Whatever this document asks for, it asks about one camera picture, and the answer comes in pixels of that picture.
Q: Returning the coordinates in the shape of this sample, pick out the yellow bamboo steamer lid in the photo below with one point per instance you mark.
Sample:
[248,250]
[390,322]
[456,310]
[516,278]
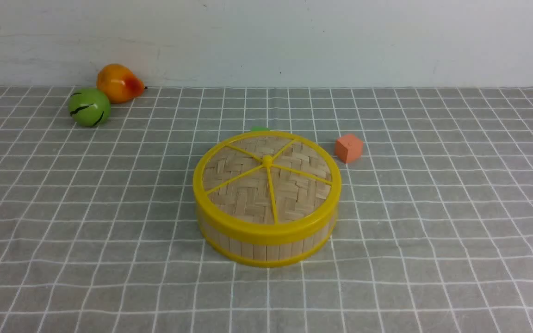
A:
[267,188]

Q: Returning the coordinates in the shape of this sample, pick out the bamboo steamer base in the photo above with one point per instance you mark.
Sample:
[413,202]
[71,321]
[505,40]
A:
[270,255]

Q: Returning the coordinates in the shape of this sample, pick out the grey checkered tablecloth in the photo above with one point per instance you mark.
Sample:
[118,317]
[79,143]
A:
[435,230]

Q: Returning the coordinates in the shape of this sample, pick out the green toy apple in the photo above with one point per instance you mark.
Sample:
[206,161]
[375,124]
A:
[89,107]

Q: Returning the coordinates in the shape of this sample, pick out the small green object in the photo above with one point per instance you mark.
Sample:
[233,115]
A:
[259,128]

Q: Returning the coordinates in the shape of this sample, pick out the orange cube block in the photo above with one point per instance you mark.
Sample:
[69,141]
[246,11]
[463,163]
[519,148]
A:
[348,148]

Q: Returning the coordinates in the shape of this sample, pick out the orange toy pear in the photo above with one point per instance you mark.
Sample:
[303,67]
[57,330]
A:
[119,83]

